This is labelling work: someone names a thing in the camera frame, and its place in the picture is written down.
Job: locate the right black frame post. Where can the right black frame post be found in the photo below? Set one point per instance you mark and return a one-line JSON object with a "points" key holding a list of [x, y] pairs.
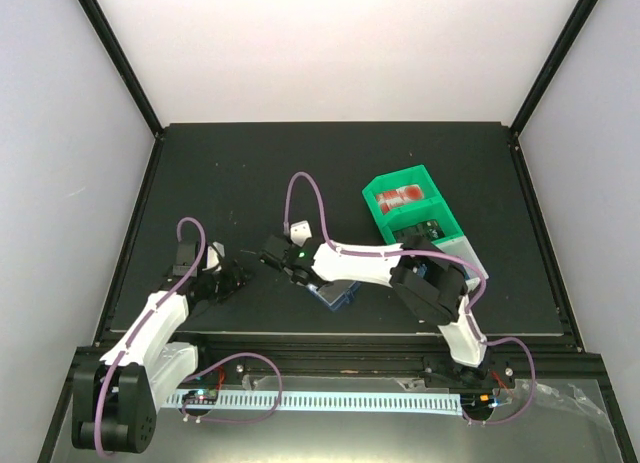
{"points": [[572, 28]]}

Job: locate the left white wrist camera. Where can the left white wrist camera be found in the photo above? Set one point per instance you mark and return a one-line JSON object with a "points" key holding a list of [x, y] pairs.
{"points": [[214, 256]]}

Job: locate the black frame post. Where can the black frame post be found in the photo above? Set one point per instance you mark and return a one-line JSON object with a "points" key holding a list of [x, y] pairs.
{"points": [[101, 26], [572, 28]]}

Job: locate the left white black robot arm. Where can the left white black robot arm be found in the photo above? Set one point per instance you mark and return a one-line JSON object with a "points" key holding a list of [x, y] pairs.
{"points": [[117, 398]]}

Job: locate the left small circuit board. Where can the left small circuit board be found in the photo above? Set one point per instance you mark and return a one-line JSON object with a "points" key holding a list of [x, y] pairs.
{"points": [[200, 397]]}

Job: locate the right small circuit board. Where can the right small circuit board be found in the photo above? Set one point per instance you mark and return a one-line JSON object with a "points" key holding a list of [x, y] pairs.
{"points": [[478, 401]]}

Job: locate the red white card stack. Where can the red white card stack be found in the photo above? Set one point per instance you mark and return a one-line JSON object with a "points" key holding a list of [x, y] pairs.
{"points": [[399, 197]]}

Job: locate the white bin with blue cards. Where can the white bin with blue cards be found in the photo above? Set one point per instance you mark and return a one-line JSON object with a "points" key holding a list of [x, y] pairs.
{"points": [[461, 247]]}

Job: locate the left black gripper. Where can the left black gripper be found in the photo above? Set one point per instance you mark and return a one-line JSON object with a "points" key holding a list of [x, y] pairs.
{"points": [[236, 280]]}

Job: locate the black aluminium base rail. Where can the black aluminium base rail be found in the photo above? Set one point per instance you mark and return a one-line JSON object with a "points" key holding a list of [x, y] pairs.
{"points": [[424, 358]]}

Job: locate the left black frame post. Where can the left black frame post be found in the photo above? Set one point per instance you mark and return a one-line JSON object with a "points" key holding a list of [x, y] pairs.
{"points": [[101, 26]]}

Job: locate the green bin with red cards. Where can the green bin with red cards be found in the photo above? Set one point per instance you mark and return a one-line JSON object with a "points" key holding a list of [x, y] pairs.
{"points": [[408, 176]]}

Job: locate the white slotted cable duct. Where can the white slotted cable duct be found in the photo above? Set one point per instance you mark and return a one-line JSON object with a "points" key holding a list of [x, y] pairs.
{"points": [[332, 401]]}

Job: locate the small circuit board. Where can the small circuit board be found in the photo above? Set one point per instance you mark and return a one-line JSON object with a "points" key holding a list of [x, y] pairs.
{"points": [[478, 401], [200, 397]]}

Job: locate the black vip card stack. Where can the black vip card stack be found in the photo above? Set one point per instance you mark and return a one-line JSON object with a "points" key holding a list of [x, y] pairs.
{"points": [[428, 229]]}

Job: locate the green bin with black cards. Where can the green bin with black cards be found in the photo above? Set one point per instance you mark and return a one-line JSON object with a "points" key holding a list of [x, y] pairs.
{"points": [[431, 217]]}

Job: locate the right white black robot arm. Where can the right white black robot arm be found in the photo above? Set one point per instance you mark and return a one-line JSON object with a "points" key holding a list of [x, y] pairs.
{"points": [[437, 288]]}

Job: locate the blue vip card stack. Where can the blue vip card stack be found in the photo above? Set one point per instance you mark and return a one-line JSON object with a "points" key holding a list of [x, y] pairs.
{"points": [[433, 272]]}

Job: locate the blue card holder wallet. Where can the blue card holder wallet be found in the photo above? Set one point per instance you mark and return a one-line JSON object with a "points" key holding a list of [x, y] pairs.
{"points": [[334, 295]]}

